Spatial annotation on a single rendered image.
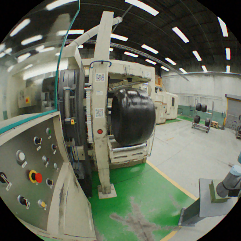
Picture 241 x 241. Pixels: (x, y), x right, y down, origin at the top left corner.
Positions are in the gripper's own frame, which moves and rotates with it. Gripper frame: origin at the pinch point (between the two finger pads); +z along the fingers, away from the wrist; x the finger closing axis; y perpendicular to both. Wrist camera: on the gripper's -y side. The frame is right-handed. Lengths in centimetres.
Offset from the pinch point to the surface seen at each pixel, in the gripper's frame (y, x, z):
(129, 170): -172, 12, 4
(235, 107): 216, 436, 1014
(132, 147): -79, 39, -41
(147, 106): -48, 63, -47
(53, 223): -40, -14, -87
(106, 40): -27, 108, -97
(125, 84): -76, 116, -59
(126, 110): -52, 56, -61
